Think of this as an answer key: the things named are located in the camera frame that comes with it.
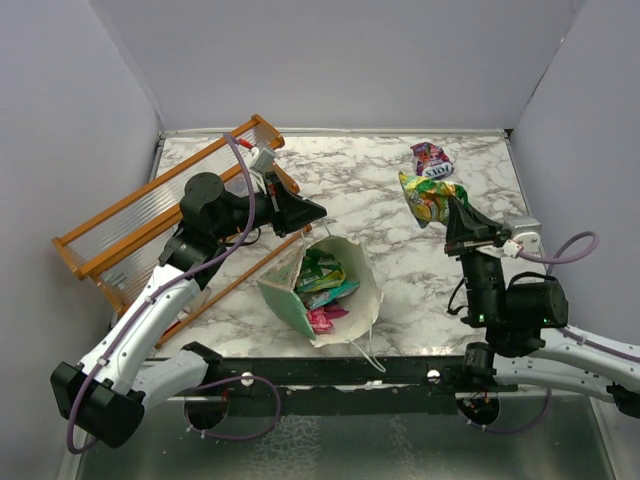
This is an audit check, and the small white box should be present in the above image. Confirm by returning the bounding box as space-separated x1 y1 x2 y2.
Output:
176 287 211 323

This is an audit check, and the teal snack packet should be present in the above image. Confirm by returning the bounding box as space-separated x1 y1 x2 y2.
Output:
294 248 360 310

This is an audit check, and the green snack packet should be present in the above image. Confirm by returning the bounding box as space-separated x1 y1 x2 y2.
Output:
398 171 469 229

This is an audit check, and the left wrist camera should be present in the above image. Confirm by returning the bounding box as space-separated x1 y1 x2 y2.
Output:
238 139 276 192

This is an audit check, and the green paper gift bag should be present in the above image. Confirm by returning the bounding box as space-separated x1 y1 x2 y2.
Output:
257 230 386 373

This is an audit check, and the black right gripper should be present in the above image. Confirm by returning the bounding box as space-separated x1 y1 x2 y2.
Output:
442 193 506 324

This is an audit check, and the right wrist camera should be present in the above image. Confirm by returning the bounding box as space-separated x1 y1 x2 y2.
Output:
502 217 542 258

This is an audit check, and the orange wooden rack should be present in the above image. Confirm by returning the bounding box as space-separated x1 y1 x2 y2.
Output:
52 113 314 353

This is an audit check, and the pink purple snack packet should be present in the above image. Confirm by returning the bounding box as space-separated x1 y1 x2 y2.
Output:
411 142 454 180

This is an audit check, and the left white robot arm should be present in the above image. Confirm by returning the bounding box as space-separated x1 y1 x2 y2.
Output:
50 172 327 454

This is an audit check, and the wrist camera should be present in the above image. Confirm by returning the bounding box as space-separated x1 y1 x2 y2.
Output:
238 139 276 192
502 217 542 258

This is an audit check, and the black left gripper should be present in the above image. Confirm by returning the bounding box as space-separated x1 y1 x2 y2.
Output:
213 170 327 240

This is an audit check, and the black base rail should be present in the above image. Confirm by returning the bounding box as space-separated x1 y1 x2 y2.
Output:
182 342 503 418

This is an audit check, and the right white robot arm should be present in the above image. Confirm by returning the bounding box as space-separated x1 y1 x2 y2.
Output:
444 197 639 418

